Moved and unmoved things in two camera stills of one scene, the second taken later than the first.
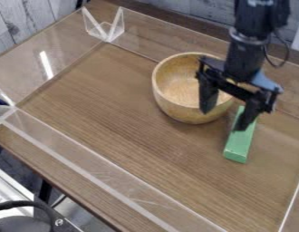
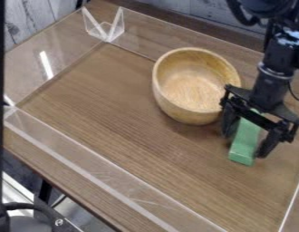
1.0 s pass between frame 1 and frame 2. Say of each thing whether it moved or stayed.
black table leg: stayed
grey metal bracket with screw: stayed
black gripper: moved
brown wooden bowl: stayed
